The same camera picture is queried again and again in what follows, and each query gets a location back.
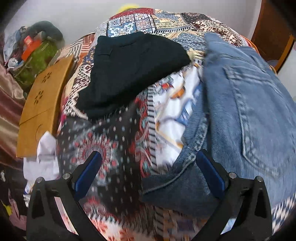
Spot brown wooden wardrobe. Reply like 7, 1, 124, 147
251, 1, 295, 73

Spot white cloth pile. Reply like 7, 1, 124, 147
23, 131, 60, 181

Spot orange red box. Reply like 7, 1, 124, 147
21, 36, 42, 61

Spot blue denim jeans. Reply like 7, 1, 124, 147
142, 33, 295, 217

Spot bamboo lap desk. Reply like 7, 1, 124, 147
16, 55, 74, 158

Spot grey neck pillow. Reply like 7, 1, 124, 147
27, 21, 63, 41

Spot orange striped blanket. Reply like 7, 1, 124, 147
53, 33, 95, 66

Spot folded dark navy garment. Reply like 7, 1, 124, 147
76, 32, 191, 120

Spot green patterned storage box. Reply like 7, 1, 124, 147
11, 40, 58, 92

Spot pink striped curtain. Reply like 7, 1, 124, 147
0, 32, 26, 170

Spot colourful patchwork bedspread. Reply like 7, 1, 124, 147
55, 7, 296, 241

